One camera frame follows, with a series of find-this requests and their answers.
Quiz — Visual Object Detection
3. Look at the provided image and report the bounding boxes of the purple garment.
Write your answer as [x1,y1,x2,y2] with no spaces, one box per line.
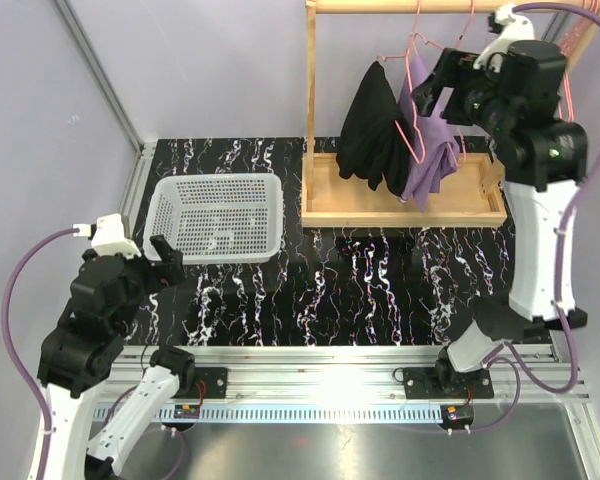
[398,55,461,211]

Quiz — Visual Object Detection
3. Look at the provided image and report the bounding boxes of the black marbled mat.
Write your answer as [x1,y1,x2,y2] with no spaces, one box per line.
[126,138,515,346]

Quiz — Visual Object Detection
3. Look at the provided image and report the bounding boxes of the aluminium rail base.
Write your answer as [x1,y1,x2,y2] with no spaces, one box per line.
[155,346,590,424]

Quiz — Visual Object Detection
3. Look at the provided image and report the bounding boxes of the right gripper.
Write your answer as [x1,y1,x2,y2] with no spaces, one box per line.
[410,48,515,140]

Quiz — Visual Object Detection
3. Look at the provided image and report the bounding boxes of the aluminium corner post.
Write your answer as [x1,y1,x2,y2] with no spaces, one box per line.
[54,0,146,156]

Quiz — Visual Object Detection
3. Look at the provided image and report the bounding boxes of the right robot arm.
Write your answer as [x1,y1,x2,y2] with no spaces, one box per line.
[411,40,588,396]

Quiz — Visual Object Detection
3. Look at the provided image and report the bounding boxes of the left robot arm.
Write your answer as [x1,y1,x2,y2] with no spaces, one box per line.
[30,235,197,479]

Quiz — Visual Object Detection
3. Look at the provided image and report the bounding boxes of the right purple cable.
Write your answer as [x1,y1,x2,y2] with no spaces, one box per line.
[484,2,600,394]

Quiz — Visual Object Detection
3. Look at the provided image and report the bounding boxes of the pink hanger with purple garment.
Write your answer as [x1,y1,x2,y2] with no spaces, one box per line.
[413,0,476,166]

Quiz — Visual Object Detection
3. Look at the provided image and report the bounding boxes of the empty pink wire hangers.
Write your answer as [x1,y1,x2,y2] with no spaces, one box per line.
[558,17,597,122]

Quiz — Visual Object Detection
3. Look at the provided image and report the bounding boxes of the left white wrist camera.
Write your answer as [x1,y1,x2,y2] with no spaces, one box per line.
[73,213,142,260]

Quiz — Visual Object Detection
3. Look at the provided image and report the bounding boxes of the purple cable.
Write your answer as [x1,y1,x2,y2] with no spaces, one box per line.
[484,2,600,394]
[0,227,89,480]

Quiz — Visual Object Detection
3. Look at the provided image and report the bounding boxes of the black trousers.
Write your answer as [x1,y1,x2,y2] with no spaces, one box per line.
[336,61,413,196]

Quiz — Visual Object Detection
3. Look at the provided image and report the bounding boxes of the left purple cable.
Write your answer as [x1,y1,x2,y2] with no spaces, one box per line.
[0,227,89,480]

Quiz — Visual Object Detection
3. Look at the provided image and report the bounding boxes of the pink wire hanger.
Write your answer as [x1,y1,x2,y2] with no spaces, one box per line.
[376,1,426,165]

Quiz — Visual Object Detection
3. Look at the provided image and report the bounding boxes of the wooden clothes rack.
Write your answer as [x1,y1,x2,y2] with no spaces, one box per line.
[300,0,600,228]

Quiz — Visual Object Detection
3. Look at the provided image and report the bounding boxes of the white plastic basket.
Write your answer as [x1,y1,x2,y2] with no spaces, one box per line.
[143,173,284,265]

